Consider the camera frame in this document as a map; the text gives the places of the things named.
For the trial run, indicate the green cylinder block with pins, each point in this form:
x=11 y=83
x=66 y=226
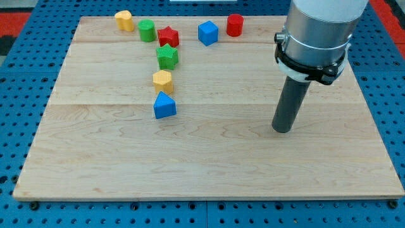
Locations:
x=147 y=30

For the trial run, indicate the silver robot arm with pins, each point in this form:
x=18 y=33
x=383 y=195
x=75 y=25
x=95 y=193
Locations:
x=314 y=40

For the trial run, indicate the red cylinder block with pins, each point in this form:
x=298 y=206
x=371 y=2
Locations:
x=234 y=25

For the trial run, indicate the yellow heart block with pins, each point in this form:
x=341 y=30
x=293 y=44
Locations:
x=124 y=21

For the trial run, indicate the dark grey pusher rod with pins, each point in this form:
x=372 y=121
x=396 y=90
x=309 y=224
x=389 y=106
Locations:
x=290 y=101

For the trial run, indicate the green star block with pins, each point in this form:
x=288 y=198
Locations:
x=167 y=57

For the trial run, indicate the red star block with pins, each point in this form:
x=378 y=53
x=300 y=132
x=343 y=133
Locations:
x=168 y=36

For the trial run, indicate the blue cube block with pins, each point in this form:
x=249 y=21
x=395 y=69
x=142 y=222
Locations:
x=208 y=33

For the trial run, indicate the blue triangle block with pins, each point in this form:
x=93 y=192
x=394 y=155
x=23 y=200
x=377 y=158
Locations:
x=164 y=106

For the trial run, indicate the light wooden board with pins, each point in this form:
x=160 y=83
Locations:
x=99 y=140

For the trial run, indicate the yellow hexagon block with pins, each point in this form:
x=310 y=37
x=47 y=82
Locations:
x=162 y=81

